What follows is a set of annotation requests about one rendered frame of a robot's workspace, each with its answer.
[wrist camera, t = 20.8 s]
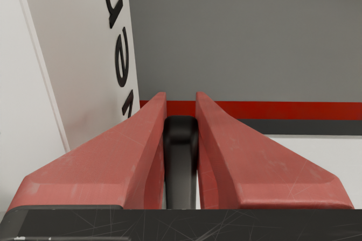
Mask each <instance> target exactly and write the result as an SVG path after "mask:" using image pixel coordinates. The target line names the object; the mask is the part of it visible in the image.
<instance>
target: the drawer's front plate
mask: <svg viewBox="0 0 362 241"><path fill-rule="evenodd" d="M118 1H119V0H110V3H111V6H112V8H113V9H114V8H115V6H116V4H117V3H118ZM110 15H111V14H110V13H109V11H108V8H107V3H106V0H0V132H1V134H2V137H3V139H4V141H5V144H6V146H7V148H8V150H9V152H10V155H11V157H12V159H13V161H14V164H15V166H16V169H17V171H18V173H19V175H20V178H21V180H23V179H24V178H25V176H27V175H29V174H30V173H32V172H34V171H36V170H38V169H39V168H41V167H43V166H45V165H46V164H48V163H50V162H51V161H53V160H55V159H57V158H59V157H60V156H62V155H64V154H66V153H67V152H69V151H71V150H73V149H75V148H76V147H78V146H80V145H82V144H84V143H85V142H87V141H89V140H91V139H93V138H94V137H96V136H98V135H100V134H101V133H103V132H105V131H107V130H109V129H110V128H112V127H114V126H115V125H117V124H119V123H121V122H123V121H124V120H126V119H128V114H129V107H130V105H129V106H128V109H127V111H126V113H125V115H124V116H123V112H122V107H123V105H124V103H125V102H126V100H127V98H128V96H129V94H130V92H131V90H132V89H133V94H134V100H133V107H132V111H131V116H133V115H134V114H135V113H137V112H138V111H139V109H140V101H139V95H138V85H137V74H136V64H135V54H134V44H133V33H132V28H131V17H130V7H129V0H123V7H122V9H121V11H120V13H119V15H118V17H117V19H116V22H115V24H114V26H113V28H112V29H111V28H110V23H109V17H110ZM123 27H125V28H126V33H127V40H128V50H129V70H128V77H127V81H126V84H125V86H124V87H120V85H119V83H118V80H117V74H116V64H115V51H116V43H117V39H118V37H119V34H121V40H122V48H123V57H124V65H125V69H126V45H125V41H124V35H123V31H122V30H123Z"/></svg>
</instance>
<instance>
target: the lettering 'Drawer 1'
mask: <svg viewBox="0 0 362 241"><path fill-rule="evenodd" d="M106 3H107V8H108V11H109V13H110V14H111V15H110V17H109V23H110V28H111V29H112V28H113V26H114V24H115V22H116V19H117V17H118V15H119V13H120V11H121V9H122V7H123V0H119V1H118V3H117V4H116V6H115V8H114V9H113V8H112V6H111V3H110V0H106ZM122 31H123V35H124V41H125V45H126V69H125V65H124V57H123V48H122V40H121V34H119V37H118V39H117V43H116V51H115V64H116V74H117V80H118V83H119V85H120V87H124V86H125V84H126V81H127V77H128V70H129V50H128V40H127V33H126V28H125V27H123V30H122ZM119 51H120V55H121V63H122V71H123V78H121V75H120V69H119ZM133 100H134V94H133V89H132V90H131V92H130V94H129V96H128V98H127V100H126V102H125V103H124V105H123V107H122V112H123V116H124V115H125V113H126V111H127V109H128V106H129V105H130V107H129V114H128V118H129V117H131V111H132V107H133Z"/></svg>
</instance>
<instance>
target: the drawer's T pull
mask: <svg viewBox="0 0 362 241"><path fill-rule="evenodd" d="M163 151H164V170H165V174H164V186H163V198H162V209H196V196H197V159H198V122H197V120H196V119H195V118H194V117H193V116H186V115H172V116H168V117H167V118H166V119H165V121H164V129H163Z"/></svg>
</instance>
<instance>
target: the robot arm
mask: <svg viewBox="0 0 362 241"><path fill-rule="evenodd" d="M166 118H167V113H166V92H158V93H157V94H156V95H155V96H154V97H153V98H152V99H151V100H150V101H149V102H148V103H146V104H145V105H144V106H143V107H142V108H141V109H139V111H138V112H137V113H135V114H134V115H133V116H131V117H129V118H128V119H126V120H124V121H123V122H121V123H119V124H117V125H115V126H114V127H112V128H110V129H109V130H107V131H105V132H103V133H101V134H100V135H98V136H96V137H94V138H93V139H91V140H89V141H87V142H85V143H84V144H82V145H80V146H78V147H76V148H75V149H73V150H71V151H69V152H67V153H66V154H64V155H62V156H60V157H59V158H57V159H55V160H53V161H51V162H50V163H48V164H46V165H45V166H43V167H41V168H39V169H38V170H36V171H34V172H32V173H30V174H29V175H27V176H25V178H24V179H23V180H22V182H21V184H20V186H19V188H18V190H17V191H16V193H15V195H14V197H13V199H12V201H11V203H10V205H9V207H8V209H7V211H6V213H5V215H4V217H3V219H2V221H1V223H0V241H362V209H355V208H354V206H353V204H352V202H351V200H350V198H349V196H348V194H347V192H346V190H345V188H344V186H343V184H342V182H341V181H340V179H339V178H338V177H337V176H336V175H334V174H332V173H331V172H329V171H327V170H325V169H323V168H322V167H320V166H318V165H317V164H315V163H313V162H311V161H310V160H308V159H306V158H304V157H302V156H301V155H299V154H297V153H295V152H293V151H292V150H290V149H288V148H286V147H284V146H283V145H281V144H279V143H277V142H276V141H274V140H272V139H270V138H268V137H267V136H265V135H263V134H261V133H260V132H258V131H256V130H254V129H252V128H251V127H249V126H247V125H246V124H244V123H242V122H240V121H238V120H237V119H235V118H233V117H232V116H230V115H229V114H227V113H226V112H225V111H224V110H223V109H222V108H221V107H220V106H218V105H217V104H216V103H215V102H214V101H213V100H212V99H211V98H210V97H208V96H207V95H206V94H205V93H204V92H202V91H198V92H196V120H197V122H198V159H197V173H198V185H199V197H200V209H162V198H163V186H164V174H165V170H164V151H163V129H164V121H165V119H166Z"/></svg>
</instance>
